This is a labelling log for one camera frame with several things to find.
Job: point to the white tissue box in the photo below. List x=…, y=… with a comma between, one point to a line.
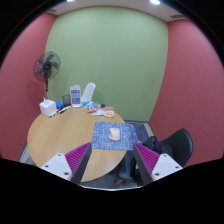
x=47, y=108

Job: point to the clear stand with blue sign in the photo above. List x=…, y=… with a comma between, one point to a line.
x=75, y=96

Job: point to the white marker black cap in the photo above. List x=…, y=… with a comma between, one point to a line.
x=64, y=109

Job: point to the red-orange snack packet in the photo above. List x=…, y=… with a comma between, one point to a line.
x=92, y=108

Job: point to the blue whiteboard eraser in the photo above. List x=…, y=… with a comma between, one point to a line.
x=59, y=105

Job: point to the light blue packet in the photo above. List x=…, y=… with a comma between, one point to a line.
x=85, y=104

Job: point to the white marker red cap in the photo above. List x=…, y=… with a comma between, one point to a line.
x=53, y=114

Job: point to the black standing fan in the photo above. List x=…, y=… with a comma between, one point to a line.
x=46, y=66

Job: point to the blue patterned mouse pad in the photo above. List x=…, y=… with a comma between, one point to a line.
x=100, y=136

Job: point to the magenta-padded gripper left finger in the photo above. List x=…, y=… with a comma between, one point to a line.
x=61, y=165

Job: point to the white snack packet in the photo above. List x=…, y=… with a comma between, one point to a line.
x=98, y=112

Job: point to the black mesh pen cup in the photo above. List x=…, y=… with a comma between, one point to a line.
x=66, y=100

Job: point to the small black object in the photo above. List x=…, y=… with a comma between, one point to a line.
x=102, y=105

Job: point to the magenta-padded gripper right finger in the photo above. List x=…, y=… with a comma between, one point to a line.
x=160, y=165

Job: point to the white plastic chair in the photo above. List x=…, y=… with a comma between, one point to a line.
x=88, y=92

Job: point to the round ceiling light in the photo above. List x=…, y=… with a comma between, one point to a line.
x=70, y=0
x=155, y=1

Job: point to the beige computer mouse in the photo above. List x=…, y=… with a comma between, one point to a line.
x=114, y=134

